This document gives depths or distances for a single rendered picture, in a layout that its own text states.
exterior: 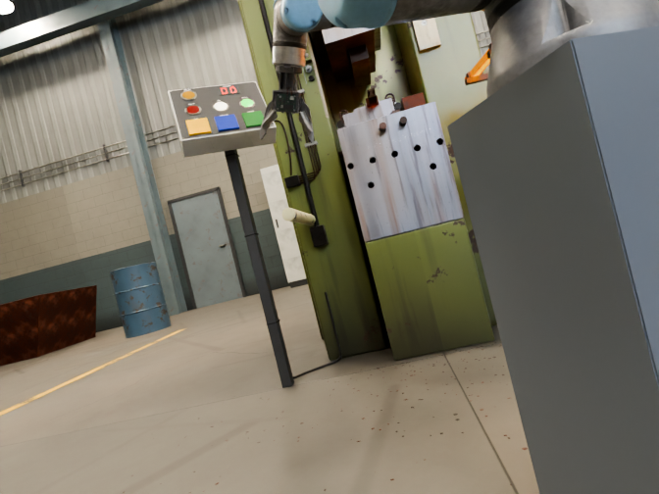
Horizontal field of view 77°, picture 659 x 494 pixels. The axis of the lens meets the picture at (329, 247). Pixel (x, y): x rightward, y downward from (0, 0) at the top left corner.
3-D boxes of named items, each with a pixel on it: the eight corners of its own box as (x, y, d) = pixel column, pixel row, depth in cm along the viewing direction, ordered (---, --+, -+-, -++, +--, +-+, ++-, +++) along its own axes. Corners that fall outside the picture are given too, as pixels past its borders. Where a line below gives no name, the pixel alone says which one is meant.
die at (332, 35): (374, 28, 162) (368, 5, 162) (325, 44, 164) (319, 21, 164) (376, 72, 203) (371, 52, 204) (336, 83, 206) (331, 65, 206)
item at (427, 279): (495, 340, 153) (464, 218, 153) (394, 362, 158) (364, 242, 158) (465, 313, 209) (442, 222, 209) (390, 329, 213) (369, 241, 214)
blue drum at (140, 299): (157, 331, 519) (140, 263, 519) (115, 341, 526) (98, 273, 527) (179, 321, 577) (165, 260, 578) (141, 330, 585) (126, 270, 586)
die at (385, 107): (396, 117, 162) (390, 95, 162) (346, 130, 164) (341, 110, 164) (392, 141, 203) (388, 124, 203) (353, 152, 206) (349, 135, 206)
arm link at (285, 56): (276, 49, 116) (310, 52, 116) (275, 69, 117) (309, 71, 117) (270, 44, 107) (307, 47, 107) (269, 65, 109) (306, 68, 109)
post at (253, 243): (292, 386, 159) (225, 114, 160) (282, 388, 159) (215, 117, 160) (294, 382, 163) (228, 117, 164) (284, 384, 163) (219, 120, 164)
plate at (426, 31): (441, 43, 170) (430, 4, 170) (420, 50, 171) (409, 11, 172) (440, 46, 172) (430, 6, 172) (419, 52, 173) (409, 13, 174)
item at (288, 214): (297, 220, 136) (293, 204, 136) (282, 223, 136) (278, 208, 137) (318, 223, 179) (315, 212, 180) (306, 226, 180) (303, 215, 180)
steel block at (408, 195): (464, 217, 153) (434, 101, 154) (364, 242, 158) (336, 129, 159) (442, 222, 209) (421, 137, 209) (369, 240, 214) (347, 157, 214)
